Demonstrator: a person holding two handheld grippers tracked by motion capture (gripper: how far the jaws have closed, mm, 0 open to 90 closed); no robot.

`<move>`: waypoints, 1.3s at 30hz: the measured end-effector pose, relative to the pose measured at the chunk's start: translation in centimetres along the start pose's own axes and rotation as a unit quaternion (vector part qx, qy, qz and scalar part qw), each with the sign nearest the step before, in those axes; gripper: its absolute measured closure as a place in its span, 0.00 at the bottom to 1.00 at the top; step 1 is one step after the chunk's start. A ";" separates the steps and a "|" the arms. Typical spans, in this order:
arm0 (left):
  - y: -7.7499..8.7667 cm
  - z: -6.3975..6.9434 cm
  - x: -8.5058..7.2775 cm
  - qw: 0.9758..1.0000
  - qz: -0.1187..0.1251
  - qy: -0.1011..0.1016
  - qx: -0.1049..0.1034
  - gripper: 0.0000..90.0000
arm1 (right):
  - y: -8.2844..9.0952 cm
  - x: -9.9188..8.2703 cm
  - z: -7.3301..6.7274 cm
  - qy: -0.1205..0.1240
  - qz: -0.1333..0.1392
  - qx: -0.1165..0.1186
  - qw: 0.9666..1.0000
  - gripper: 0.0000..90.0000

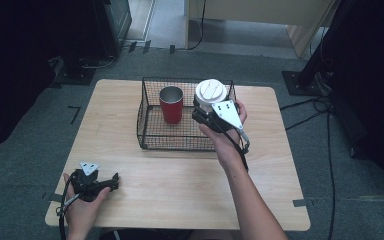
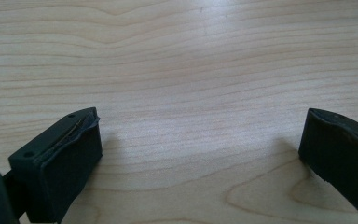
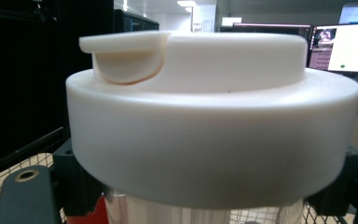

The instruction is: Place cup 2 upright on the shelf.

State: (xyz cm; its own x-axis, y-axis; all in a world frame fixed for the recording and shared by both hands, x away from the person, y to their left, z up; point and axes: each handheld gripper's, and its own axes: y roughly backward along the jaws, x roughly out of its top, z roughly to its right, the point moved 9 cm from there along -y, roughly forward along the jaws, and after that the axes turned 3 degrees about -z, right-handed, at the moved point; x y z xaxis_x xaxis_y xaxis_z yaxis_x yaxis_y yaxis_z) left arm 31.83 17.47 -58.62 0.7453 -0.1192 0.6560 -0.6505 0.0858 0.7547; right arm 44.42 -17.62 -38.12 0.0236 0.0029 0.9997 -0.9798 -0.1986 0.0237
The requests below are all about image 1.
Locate beige desk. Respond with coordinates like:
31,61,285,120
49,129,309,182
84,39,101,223
184,0,343,59

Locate long black floor cable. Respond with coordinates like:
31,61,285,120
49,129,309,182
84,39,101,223
325,109,337,240

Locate black cable under desk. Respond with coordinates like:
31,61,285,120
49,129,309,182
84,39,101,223
176,0,208,52

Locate black cabinet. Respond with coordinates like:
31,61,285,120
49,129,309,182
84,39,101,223
91,0,133,58

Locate black stand with base plate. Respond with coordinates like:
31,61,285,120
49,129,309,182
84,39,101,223
281,19,334,98

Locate left hand-held gripper cable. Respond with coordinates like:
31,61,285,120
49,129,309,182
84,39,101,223
57,169,81,240

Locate person's right hand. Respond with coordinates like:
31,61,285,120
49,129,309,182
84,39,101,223
198,99,249,169

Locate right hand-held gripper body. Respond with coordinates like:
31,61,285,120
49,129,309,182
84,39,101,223
198,99,252,155

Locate black stand base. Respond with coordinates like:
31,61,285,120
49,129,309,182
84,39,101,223
47,55,97,87

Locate person's left hand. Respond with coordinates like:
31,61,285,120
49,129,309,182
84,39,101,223
62,173,112,240

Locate black wire mesh basket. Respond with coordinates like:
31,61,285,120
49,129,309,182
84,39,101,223
136,77,239,152

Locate black floor tape pieces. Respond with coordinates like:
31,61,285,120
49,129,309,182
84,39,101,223
127,39,177,56

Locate dark curtain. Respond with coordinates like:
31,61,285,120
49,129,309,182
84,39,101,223
0,0,106,158
319,0,384,204

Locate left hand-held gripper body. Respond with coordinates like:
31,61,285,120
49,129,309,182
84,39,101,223
69,161,105,203

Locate right hand-held gripper cable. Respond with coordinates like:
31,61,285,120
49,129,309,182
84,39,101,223
213,121,252,173

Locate red metal cup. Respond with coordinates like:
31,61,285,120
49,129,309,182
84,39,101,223
158,85,185,125

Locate looped black floor cables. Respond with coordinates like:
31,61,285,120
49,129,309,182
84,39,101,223
279,94,335,132

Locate hand-held gripper cable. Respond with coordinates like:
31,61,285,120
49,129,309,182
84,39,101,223
57,169,81,240
213,121,252,173

